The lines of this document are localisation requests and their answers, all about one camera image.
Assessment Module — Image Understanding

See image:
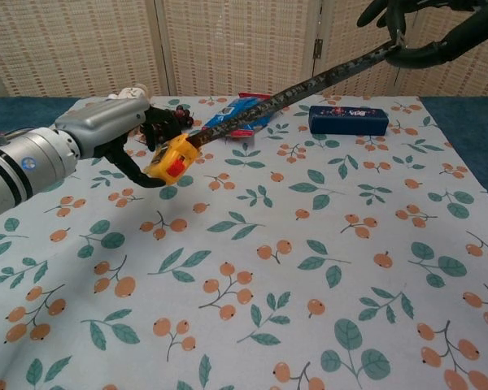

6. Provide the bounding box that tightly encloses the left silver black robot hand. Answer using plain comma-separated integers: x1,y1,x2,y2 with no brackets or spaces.
54,98,188,189

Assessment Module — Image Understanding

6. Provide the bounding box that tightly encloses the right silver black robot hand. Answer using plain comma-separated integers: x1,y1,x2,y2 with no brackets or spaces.
356,0,488,70

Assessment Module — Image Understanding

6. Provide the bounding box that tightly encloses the yellow tape measure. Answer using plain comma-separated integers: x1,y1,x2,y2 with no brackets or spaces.
142,29,408,188

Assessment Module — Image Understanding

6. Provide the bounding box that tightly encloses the woven bamboo screen panel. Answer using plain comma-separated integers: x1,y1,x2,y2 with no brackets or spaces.
403,0,488,98
154,0,323,98
0,0,166,99
310,0,426,98

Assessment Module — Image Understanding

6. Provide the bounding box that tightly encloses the beige labelled drink bottle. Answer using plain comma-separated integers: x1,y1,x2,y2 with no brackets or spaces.
113,84,150,106

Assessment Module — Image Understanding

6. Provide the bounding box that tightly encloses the dark red grape bunch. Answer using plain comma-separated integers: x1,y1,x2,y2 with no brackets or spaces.
135,104,195,148

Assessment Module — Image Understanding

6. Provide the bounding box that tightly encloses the blue snack bag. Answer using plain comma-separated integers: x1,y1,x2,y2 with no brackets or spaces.
200,92,285,140

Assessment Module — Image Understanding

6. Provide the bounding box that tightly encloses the dark blue rectangular box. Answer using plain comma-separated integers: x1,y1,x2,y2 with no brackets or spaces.
308,104,390,137

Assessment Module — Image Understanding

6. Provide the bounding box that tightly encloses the floral leaf print tablecloth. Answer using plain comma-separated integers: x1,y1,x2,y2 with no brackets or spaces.
0,93,488,390

